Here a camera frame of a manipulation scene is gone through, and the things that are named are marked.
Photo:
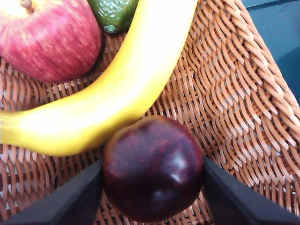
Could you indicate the red apple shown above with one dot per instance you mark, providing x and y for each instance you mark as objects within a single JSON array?
[{"x": 47, "y": 42}]

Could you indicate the yellow banana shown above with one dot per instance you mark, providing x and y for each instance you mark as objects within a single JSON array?
[{"x": 117, "y": 93}]

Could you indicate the green avocado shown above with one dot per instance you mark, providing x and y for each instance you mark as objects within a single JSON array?
[{"x": 114, "y": 14}]

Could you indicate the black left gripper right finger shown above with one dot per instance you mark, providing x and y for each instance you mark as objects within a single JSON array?
[{"x": 234, "y": 206}]

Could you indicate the brown wicker basket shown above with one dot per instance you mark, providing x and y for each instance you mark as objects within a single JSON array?
[{"x": 222, "y": 93}]

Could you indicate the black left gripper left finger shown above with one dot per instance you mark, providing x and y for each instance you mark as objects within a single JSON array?
[{"x": 70, "y": 206}]

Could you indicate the dark purple plum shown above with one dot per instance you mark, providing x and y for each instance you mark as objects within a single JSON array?
[{"x": 152, "y": 171}]

